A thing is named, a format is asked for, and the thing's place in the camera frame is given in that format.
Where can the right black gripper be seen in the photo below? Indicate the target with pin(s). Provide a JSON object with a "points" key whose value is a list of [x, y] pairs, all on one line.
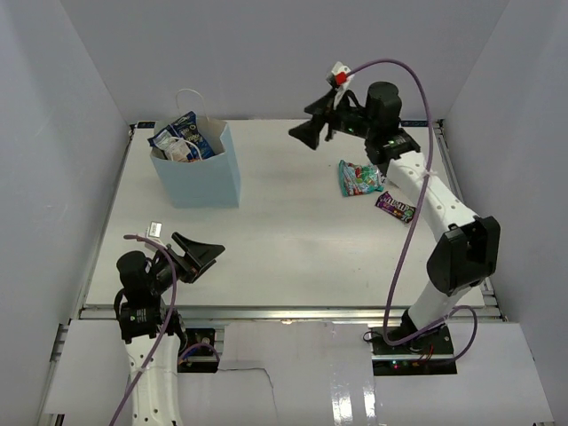
{"points": [[324, 112]]}

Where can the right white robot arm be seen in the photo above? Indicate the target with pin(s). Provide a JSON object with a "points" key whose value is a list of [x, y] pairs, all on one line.
{"points": [[467, 244]]}

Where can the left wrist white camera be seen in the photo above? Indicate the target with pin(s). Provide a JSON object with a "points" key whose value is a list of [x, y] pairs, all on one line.
{"points": [[154, 230]]}

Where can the teal candy bag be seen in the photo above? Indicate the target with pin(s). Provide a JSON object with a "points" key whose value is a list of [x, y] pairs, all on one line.
{"points": [[357, 179]]}

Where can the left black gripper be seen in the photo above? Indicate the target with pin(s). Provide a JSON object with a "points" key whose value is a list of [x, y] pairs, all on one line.
{"points": [[202, 253]]}

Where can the purple candy packet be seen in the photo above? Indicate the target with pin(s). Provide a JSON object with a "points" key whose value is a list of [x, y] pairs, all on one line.
{"points": [[398, 209]]}

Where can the light blue paper bag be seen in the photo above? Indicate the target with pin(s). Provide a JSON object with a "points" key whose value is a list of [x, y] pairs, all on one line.
{"points": [[211, 183]]}

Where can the blue snack bag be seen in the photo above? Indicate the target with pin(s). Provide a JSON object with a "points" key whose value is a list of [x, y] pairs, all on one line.
{"points": [[181, 140]]}

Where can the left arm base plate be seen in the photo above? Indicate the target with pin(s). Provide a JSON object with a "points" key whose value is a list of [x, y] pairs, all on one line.
{"points": [[200, 359]]}

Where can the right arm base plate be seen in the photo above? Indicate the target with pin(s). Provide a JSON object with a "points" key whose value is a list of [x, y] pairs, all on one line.
{"points": [[431, 354]]}

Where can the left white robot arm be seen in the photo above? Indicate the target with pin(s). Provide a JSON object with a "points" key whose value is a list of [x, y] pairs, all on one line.
{"points": [[152, 330]]}

